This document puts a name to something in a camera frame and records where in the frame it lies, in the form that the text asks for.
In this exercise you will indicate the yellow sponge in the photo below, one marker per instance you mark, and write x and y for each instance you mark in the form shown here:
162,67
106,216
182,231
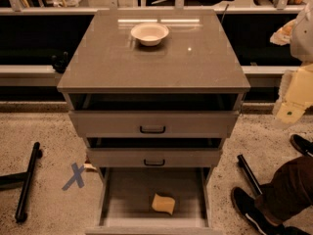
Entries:
163,204

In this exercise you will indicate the black sneaker near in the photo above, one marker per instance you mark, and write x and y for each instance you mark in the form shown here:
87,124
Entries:
244,204

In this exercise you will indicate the grey middle drawer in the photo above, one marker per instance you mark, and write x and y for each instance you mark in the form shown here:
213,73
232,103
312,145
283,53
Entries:
154,152

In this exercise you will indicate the grey drawer cabinet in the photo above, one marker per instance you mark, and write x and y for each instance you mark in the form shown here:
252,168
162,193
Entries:
194,68

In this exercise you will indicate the black sneaker far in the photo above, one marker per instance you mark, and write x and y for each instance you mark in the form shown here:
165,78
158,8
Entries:
302,145

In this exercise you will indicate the grey top drawer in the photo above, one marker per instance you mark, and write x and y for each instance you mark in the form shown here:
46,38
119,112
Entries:
167,124

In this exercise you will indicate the blue tape cross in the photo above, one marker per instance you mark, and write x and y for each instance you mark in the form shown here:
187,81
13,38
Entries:
76,177

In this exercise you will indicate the brown trouser leg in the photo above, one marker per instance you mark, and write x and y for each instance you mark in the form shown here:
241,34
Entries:
289,192

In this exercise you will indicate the black stand leg right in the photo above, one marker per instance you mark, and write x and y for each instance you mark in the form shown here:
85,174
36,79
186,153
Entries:
249,174

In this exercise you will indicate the black clamp knob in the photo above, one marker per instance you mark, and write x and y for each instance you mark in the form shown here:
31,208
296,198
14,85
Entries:
59,63

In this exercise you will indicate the black stand leg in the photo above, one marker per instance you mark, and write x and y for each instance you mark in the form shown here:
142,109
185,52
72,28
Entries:
249,174
22,179

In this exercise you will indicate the black stand leg left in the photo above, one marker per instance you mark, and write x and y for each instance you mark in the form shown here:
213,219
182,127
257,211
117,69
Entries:
22,179

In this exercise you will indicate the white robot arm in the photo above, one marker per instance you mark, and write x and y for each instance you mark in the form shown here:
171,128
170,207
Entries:
299,34

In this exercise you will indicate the grey drawer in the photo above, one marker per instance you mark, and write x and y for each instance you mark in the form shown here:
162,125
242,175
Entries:
167,124
154,152
126,203

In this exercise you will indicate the black sneaker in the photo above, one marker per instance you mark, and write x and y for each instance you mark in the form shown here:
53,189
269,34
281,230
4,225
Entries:
302,145
244,204

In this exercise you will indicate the grey bottom drawer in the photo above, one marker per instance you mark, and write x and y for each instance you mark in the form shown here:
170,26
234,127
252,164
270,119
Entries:
126,203

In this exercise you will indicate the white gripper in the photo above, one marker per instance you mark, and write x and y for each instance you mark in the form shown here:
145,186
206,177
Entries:
303,38

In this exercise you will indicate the white paper bowl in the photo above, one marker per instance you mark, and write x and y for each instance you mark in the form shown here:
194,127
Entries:
149,34

